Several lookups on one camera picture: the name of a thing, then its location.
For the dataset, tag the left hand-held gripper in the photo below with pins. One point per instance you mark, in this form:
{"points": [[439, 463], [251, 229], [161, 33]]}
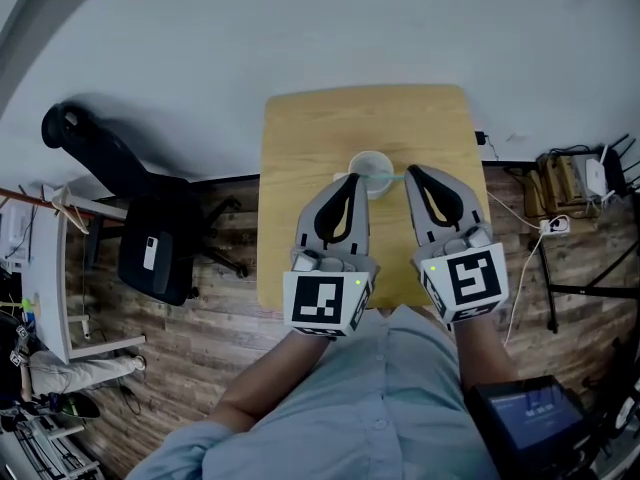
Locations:
{"points": [[320, 300]]}

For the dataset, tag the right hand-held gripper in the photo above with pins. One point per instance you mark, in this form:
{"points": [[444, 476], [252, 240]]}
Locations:
{"points": [[470, 280]]}

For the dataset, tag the green straw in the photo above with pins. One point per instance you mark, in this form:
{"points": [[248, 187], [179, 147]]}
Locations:
{"points": [[395, 177]]}

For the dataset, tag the clear plastic cup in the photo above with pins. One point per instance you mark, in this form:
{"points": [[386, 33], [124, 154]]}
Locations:
{"points": [[375, 163]]}

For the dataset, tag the person's left forearm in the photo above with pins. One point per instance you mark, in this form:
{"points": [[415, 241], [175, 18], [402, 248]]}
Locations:
{"points": [[270, 378]]}

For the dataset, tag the person's right forearm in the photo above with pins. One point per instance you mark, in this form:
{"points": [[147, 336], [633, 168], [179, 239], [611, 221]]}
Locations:
{"points": [[482, 353]]}

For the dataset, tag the small white paper piece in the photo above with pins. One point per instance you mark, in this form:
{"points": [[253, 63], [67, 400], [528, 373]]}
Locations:
{"points": [[340, 176]]}

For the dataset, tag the brown cardboard boxes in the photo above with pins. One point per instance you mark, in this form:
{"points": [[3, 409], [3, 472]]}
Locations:
{"points": [[552, 183]]}

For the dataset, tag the white power strip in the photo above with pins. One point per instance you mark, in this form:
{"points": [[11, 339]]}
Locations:
{"points": [[555, 225]]}

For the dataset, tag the white router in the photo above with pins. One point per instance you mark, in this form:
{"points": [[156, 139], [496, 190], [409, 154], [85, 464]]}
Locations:
{"points": [[596, 175]]}

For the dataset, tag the black metal stand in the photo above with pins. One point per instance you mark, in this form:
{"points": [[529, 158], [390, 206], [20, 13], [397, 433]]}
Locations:
{"points": [[590, 288]]}

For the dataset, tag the person's light blue shirt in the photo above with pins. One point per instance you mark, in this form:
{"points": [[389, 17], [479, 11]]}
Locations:
{"points": [[350, 408]]}

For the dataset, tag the black office chair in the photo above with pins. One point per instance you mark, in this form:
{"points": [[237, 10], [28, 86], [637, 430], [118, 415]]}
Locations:
{"points": [[150, 208]]}

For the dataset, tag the white phone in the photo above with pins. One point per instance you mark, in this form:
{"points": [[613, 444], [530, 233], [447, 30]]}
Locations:
{"points": [[149, 254]]}

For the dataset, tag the black screen device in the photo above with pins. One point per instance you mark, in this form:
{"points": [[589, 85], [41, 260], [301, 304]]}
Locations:
{"points": [[535, 415]]}

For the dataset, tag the white side table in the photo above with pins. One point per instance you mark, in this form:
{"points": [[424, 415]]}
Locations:
{"points": [[47, 268]]}

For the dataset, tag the green and black shoe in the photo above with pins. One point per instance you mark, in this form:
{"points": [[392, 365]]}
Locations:
{"points": [[80, 406]]}

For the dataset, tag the black wall adapter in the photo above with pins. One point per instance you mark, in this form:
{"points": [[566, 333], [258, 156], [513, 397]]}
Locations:
{"points": [[480, 138]]}

